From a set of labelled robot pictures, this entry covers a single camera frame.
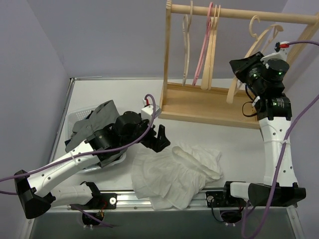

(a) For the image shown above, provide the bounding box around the wooden hanger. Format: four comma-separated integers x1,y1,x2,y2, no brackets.
201,5,221,90
208,5,217,90
226,15,284,104

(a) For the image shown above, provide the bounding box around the white shirt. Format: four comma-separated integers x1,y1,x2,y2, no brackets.
131,143,223,210

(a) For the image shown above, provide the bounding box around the grey garment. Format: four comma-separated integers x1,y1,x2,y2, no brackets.
65,100,120,152

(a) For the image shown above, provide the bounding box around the pink plastic hanger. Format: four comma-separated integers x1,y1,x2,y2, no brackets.
192,2,213,86

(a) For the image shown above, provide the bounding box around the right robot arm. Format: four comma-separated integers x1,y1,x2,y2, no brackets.
221,52,306,207

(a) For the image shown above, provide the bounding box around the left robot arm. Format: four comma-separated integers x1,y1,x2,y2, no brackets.
14,111,170,219

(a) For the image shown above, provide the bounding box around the wooden clothes rack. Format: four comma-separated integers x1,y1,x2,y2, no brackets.
160,0,319,129

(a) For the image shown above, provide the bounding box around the white plastic basket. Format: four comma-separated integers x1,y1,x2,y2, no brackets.
65,107,126,174

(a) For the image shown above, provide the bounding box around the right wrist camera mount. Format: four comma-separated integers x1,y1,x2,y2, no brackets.
141,99,161,122

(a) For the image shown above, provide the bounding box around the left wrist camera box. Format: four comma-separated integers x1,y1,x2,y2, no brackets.
261,41,289,63

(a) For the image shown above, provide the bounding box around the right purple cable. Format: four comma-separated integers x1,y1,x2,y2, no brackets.
241,39,319,239

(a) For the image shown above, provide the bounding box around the aluminium mounting rail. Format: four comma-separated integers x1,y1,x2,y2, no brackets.
49,190,250,214

